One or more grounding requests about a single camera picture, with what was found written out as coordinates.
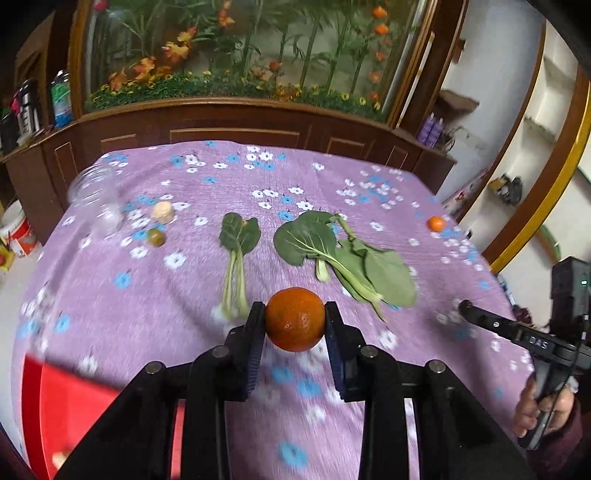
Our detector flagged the dark orange mandarin front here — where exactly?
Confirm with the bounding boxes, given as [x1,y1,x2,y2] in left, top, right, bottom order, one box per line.
[266,287,325,352]

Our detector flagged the right hand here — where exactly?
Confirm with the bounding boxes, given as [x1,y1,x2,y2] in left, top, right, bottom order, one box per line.
[512,376,575,438]

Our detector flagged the large bok choy leaves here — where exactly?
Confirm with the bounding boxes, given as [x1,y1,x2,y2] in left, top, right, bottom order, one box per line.
[273,211,418,320]

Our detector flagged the small distant orange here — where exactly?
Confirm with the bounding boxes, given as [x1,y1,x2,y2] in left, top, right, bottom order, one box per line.
[427,216,447,233]

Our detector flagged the small bok choy leaf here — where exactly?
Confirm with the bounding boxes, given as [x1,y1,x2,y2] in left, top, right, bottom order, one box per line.
[219,212,262,319]

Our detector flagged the small green olive fruit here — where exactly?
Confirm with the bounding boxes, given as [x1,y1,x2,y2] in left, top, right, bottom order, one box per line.
[146,228,166,247]

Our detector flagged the red tray box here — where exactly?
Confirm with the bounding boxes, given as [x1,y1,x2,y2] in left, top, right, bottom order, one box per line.
[20,352,187,480]

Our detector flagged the small pale sugarcane piece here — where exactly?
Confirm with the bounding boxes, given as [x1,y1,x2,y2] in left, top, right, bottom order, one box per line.
[150,201,175,224]

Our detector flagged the purple bottles on shelf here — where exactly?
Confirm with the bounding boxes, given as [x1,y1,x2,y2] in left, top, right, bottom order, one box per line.
[417,113,444,148]

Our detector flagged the clear plastic cup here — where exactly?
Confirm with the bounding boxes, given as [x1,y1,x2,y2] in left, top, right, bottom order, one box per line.
[67,164,123,239]

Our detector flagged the white plastic bucket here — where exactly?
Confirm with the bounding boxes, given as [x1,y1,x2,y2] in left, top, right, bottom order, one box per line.
[1,200,38,257]

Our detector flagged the artificial flower display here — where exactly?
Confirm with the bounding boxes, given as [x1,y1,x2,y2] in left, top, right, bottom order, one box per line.
[84,0,428,121]

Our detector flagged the black thermos kettle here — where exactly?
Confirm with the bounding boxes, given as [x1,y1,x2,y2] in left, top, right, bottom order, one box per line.
[18,79,42,136]

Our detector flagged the green water bottle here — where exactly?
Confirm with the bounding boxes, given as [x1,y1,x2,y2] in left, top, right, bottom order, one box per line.
[50,70,73,128]

